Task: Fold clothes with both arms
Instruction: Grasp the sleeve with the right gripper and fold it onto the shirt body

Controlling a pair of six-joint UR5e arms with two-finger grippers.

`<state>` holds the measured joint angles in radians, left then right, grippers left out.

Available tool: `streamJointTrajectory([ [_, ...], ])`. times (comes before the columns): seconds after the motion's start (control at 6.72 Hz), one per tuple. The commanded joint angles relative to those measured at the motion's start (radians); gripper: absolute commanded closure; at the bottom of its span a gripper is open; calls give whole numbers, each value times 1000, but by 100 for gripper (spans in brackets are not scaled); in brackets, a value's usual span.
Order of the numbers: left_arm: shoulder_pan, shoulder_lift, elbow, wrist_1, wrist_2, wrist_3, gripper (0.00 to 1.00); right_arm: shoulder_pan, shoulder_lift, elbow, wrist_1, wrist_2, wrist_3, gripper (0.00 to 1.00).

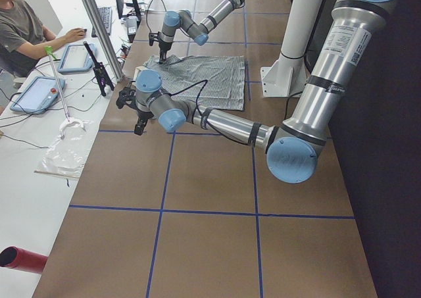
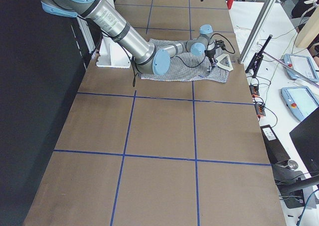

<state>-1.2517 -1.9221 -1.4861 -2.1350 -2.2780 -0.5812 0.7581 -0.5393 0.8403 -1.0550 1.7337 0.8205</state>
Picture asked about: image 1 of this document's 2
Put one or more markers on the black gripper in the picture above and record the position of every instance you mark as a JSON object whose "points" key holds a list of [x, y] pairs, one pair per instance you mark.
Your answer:
{"points": [[163, 48], [143, 114]]}

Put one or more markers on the navy white striped polo shirt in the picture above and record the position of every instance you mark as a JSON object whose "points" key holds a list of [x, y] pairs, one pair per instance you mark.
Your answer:
{"points": [[216, 82]]}

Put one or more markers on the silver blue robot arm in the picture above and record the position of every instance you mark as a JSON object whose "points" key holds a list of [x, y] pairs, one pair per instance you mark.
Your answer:
{"points": [[198, 32], [292, 149]]}

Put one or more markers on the black tripod stand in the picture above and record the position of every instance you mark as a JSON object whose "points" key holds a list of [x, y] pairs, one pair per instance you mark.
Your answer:
{"points": [[100, 72]]}

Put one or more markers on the black keyboard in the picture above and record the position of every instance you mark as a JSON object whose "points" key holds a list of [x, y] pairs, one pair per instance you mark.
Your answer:
{"points": [[105, 14]]}

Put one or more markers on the white hanger hook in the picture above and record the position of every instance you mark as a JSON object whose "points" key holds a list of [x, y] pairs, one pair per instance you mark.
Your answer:
{"points": [[70, 122]]}

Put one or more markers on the clear plastic bag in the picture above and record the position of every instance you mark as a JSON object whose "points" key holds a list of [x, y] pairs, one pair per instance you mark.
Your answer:
{"points": [[67, 157]]}

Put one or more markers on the far blue teach pendant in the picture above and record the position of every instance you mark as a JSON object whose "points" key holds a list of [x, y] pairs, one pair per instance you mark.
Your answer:
{"points": [[75, 59]]}

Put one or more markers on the blue teach pendant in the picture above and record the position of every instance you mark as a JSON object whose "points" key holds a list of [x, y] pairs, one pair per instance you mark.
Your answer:
{"points": [[75, 59], [38, 96]]}

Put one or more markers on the brown paper table cover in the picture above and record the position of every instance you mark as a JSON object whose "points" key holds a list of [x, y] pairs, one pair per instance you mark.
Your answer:
{"points": [[193, 214]]}

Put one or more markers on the near blue teach pendant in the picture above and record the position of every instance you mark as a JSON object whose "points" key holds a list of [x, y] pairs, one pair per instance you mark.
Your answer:
{"points": [[38, 96]]}

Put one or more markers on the seated person grey t-shirt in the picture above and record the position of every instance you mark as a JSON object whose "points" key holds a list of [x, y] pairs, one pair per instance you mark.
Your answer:
{"points": [[24, 37]]}

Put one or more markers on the red cylinder tube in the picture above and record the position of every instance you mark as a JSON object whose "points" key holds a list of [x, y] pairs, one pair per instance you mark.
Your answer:
{"points": [[20, 259]]}

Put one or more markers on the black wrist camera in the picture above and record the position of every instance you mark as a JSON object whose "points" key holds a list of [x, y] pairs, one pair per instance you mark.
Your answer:
{"points": [[154, 37], [126, 97]]}

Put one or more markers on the aluminium frame post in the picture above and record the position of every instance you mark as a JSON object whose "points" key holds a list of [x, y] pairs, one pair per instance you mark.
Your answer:
{"points": [[93, 14]]}

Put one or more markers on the green handled reacher grabber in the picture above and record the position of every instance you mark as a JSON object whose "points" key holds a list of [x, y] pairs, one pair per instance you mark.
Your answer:
{"points": [[49, 52]]}

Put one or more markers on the white camera mast post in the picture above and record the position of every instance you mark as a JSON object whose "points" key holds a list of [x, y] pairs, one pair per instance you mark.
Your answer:
{"points": [[288, 75]]}

